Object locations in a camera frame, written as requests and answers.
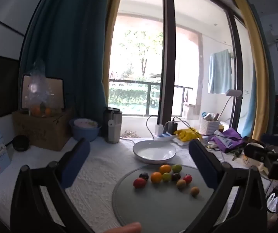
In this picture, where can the blue plastic bowl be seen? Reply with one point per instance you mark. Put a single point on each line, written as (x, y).
(84, 133)

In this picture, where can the white perforated basket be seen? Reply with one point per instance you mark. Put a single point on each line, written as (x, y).
(209, 127)

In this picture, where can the pale inner bowl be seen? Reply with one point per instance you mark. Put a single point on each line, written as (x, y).
(85, 123)

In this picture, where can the light blue towel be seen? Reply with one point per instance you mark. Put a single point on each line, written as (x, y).
(219, 71)

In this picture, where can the green plum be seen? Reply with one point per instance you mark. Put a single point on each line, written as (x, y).
(177, 168)

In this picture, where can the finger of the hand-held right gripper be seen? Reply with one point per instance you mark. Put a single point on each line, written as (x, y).
(254, 152)
(271, 137)

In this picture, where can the purple bag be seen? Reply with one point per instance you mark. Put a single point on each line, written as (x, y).
(227, 136)

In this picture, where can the white blue power strip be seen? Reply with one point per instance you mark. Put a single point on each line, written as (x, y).
(165, 137)

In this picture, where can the small orange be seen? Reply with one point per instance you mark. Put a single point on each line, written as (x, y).
(156, 177)
(165, 168)

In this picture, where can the white quilted tablecloth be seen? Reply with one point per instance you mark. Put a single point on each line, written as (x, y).
(102, 165)

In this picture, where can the clear plastic bag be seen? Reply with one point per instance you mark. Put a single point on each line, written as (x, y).
(36, 89)

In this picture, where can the white charger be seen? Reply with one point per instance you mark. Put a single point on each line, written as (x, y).
(158, 129)

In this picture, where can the person's left hand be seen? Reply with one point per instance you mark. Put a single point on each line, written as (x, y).
(125, 228)

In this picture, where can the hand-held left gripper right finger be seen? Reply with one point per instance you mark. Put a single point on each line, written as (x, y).
(202, 162)

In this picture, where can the yellow duck print bag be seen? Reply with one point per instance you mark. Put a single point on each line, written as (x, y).
(186, 134)

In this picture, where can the red cherry tomato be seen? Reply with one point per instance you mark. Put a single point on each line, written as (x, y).
(139, 182)
(187, 179)

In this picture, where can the balcony railing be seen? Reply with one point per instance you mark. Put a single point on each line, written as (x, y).
(148, 97)

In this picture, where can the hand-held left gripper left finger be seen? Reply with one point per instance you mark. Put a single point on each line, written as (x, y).
(77, 160)

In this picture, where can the green apple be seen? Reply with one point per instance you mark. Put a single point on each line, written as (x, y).
(166, 176)

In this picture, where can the brown cardboard box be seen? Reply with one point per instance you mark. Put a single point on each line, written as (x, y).
(44, 131)

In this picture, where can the black round object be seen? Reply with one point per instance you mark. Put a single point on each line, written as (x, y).
(20, 143)

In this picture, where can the dark window frame post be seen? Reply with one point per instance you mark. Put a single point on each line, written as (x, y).
(168, 53)

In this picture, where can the dark purple plum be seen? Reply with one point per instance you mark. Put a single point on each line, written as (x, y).
(176, 176)
(143, 176)

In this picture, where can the yellow curtain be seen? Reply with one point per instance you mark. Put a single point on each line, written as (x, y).
(111, 29)
(257, 65)

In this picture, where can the white round plate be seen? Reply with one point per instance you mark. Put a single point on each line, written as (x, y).
(153, 151)

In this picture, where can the white plastic bag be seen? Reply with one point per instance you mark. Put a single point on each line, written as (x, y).
(272, 202)

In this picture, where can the grey round mat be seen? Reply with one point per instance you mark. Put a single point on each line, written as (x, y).
(158, 206)

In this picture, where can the white desk lamp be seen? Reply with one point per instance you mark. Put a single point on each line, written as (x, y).
(234, 93)

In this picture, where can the dark blue curtain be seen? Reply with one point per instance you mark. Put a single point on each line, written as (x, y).
(68, 41)

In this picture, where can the black power adapter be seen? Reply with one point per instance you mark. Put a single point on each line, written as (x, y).
(172, 127)

